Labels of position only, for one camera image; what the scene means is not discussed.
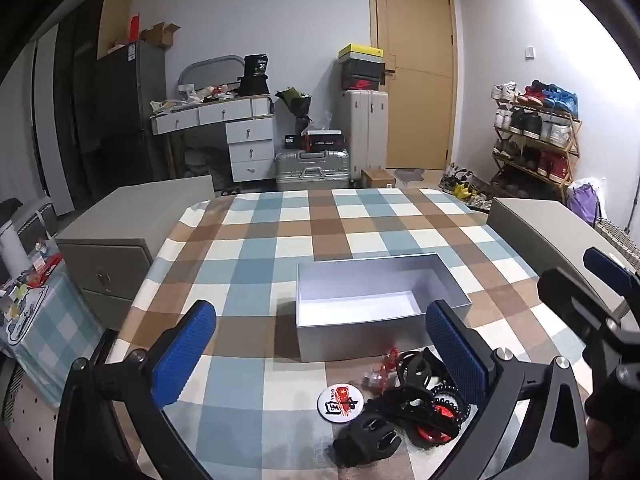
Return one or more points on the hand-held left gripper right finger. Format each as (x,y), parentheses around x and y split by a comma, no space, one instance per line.
(457,355)

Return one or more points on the flat cardboard sheet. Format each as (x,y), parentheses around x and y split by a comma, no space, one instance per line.
(114,20)

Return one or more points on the pile of loose shoes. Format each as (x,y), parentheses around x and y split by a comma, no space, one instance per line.
(462,187)

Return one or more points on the pile of desk clutter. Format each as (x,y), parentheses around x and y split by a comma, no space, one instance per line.
(200,95)

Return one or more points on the black wrapped bouquet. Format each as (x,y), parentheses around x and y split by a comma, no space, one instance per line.
(295,105)

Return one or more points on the red and black hair accessory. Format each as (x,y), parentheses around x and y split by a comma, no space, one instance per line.
(440,407)

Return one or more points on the yellow shoe box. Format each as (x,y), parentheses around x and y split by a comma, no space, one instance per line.
(360,52)

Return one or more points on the brown cardboard box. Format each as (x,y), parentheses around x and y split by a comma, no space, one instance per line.
(378,178)

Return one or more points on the white dressing desk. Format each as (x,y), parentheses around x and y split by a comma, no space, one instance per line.
(247,132)

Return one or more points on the woven basket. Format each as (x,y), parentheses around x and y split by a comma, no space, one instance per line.
(620,237)

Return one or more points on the dark refrigerator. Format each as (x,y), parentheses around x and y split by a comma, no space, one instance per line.
(125,110)

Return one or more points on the white upright suitcase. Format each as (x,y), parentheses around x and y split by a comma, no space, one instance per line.
(362,130)

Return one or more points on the small open cardboard box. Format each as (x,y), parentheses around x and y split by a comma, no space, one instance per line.
(160,35)

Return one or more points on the wooden door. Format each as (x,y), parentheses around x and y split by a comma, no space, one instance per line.
(415,110)

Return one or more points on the black and red long box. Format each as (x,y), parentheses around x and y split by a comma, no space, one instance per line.
(322,141)

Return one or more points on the grey floor mat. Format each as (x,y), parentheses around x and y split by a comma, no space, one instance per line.
(409,176)

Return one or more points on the small red hair clip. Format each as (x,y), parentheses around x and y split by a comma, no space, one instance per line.
(382,375)

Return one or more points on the purple bag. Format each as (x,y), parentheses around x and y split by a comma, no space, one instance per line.
(585,205)

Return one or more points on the blue checked cloth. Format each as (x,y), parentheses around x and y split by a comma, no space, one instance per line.
(55,340)

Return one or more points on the red and black shoe box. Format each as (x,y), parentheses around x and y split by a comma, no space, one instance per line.
(362,83)

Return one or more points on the tall black box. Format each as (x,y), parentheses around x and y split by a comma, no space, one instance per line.
(254,75)

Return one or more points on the rows of shoes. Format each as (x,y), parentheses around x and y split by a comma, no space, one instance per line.
(530,122)

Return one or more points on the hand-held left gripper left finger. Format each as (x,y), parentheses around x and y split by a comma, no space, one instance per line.
(182,355)

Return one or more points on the black hair claw clip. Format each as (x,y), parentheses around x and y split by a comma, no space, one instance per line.
(412,367)
(367,440)

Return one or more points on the silver cardboard box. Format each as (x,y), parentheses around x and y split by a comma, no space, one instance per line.
(350,340)

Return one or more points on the arched mirror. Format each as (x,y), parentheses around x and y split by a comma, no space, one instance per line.
(210,70)

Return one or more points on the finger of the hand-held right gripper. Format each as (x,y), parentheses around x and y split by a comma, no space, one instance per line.
(607,266)
(570,295)

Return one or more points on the silver suitcase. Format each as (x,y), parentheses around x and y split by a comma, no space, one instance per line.
(310,170)

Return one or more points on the round white badge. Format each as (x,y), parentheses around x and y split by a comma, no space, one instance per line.
(340,402)

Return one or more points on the white appliance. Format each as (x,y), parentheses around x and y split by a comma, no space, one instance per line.
(14,257)

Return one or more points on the grey bedside cabinet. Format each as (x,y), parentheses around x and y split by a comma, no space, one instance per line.
(130,225)
(540,230)

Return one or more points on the wooden shoe rack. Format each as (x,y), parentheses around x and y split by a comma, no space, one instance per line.
(575,132)

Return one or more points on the checked tablecloth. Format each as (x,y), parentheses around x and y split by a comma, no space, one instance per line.
(300,240)

